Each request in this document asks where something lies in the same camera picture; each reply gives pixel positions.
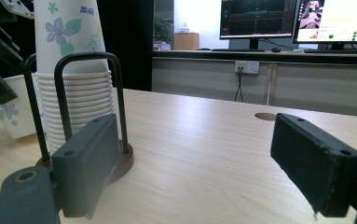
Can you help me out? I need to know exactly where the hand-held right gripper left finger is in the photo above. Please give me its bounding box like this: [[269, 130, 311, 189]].
[[51, 113, 122, 218]]

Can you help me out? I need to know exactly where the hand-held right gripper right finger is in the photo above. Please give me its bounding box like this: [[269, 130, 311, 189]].
[[269, 112, 357, 218]]

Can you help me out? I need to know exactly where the black wire cup holder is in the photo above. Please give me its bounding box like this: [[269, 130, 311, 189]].
[[22, 51, 135, 185]]

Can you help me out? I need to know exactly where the single floral paper cup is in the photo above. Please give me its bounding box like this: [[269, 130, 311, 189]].
[[0, 73, 46, 140]]

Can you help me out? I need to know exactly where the stack of white paper cups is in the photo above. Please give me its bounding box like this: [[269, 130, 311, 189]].
[[32, 0, 116, 157]]

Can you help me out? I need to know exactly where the black keyboard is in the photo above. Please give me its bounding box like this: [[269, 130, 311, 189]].
[[211, 47, 267, 53], [303, 48, 357, 55]]

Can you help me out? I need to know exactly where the bright screen monitor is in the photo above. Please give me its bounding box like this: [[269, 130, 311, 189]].
[[293, 0, 357, 51]]

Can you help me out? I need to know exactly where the dark desk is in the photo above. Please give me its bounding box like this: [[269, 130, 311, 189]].
[[151, 49, 357, 67]]

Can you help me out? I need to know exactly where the green potted plant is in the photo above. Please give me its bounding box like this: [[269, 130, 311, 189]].
[[153, 17, 175, 51]]

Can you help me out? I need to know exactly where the brown cardboard box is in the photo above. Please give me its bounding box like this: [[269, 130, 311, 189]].
[[172, 31, 200, 51]]

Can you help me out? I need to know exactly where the dark screen monitor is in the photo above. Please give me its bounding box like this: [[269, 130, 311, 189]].
[[219, 0, 299, 50]]

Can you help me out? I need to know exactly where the black wall socket cable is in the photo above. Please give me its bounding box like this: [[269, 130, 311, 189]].
[[233, 66, 245, 104]]

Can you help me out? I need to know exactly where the white wall socket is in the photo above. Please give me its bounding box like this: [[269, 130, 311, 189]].
[[234, 60, 261, 76]]

